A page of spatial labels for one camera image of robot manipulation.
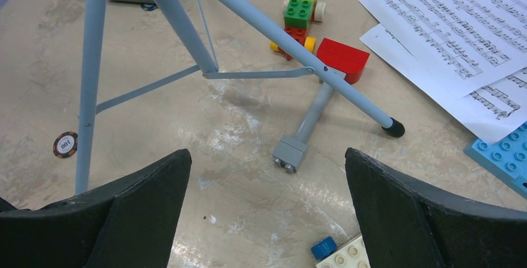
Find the blue green floor sticker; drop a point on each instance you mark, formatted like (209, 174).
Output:
(148, 7)

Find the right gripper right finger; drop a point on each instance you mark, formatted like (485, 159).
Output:
(406, 222)

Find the red grey lego column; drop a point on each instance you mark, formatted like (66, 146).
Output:
(349, 63)

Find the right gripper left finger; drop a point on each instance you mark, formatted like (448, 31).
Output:
(129, 222)

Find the white lego car blue wheels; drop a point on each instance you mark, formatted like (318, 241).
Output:
(352, 254)

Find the green red lego vehicle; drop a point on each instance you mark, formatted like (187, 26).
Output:
(298, 15)

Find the light blue music stand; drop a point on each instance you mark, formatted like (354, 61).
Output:
(183, 27)

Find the light blue lego baseplate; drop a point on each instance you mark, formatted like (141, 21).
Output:
(505, 159)

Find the red white round sticker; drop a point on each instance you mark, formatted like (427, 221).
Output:
(65, 145)

